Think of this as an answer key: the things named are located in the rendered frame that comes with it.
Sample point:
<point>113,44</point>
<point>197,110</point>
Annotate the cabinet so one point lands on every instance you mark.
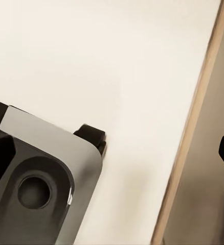
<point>197,213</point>

